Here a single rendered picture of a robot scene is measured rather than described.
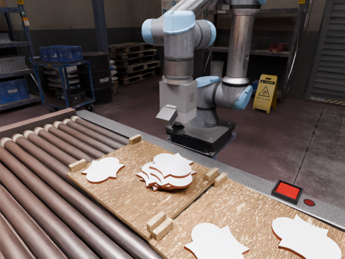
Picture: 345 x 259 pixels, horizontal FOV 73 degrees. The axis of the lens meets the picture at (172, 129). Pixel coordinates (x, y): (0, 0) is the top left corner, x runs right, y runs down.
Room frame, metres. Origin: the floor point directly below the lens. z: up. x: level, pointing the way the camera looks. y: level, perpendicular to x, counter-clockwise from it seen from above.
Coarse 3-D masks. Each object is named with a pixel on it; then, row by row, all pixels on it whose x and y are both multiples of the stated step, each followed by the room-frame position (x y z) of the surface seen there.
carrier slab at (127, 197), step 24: (144, 144) 0.88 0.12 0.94; (192, 168) 0.70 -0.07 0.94; (96, 192) 0.57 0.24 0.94; (120, 192) 0.57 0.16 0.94; (144, 192) 0.57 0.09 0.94; (168, 192) 0.57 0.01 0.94; (192, 192) 0.57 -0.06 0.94; (120, 216) 0.48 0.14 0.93; (144, 216) 0.47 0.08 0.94; (168, 216) 0.47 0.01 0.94
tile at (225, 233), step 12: (204, 228) 0.42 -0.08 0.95; (216, 228) 0.42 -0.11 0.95; (228, 228) 0.42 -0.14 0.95; (192, 240) 0.39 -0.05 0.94; (204, 240) 0.39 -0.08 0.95; (216, 240) 0.39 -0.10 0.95; (228, 240) 0.39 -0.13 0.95; (192, 252) 0.36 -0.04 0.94; (204, 252) 0.36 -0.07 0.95; (216, 252) 0.36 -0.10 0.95; (228, 252) 0.36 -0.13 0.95; (240, 252) 0.36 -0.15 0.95
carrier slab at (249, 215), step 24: (216, 192) 0.57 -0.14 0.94; (240, 192) 0.57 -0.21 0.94; (192, 216) 0.47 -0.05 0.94; (216, 216) 0.47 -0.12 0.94; (240, 216) 0.47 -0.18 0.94; (264, 216) 0.47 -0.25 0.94; (288, 216) 0.47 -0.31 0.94; (168, 240) 0.40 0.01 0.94; (240, 240) 0.40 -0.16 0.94; (264, 240) 0.40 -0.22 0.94; (336, 240) 0.40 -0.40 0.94
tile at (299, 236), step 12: (276, 228) 0.42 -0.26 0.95; (288, 228) 0.42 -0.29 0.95; (300, 228) 0.42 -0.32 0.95; (312, 228) 0.42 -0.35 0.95; (288, 240) 0.39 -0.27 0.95; (300, 240) 0.39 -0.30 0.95; (312, 240) 0.39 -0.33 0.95; (324, 240) 0.39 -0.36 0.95; (300, 252) 0.36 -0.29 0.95; (312, 252) 0.36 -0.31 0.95; (324, 252) 0.36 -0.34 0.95; (336, 252) 0.36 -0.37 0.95
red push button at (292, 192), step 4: (280, 184) 0.62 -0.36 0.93; (284, 184) 0.62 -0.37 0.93; (280, 188) 0.60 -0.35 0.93; (284, 188) 0.60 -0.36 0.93; (288, 188) 0.60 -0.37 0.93; (292, 188) 0.60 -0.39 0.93; (296, 188) 0.60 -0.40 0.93; (280, 192) 0.58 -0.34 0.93; (284, 192) 0.58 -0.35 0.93; (288, 192) 0.58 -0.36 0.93; (292, 192) 0.58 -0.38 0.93; (296, 192) 0.58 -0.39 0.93; (292, 196) 0.56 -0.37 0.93; (296, 196) 0.56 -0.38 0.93
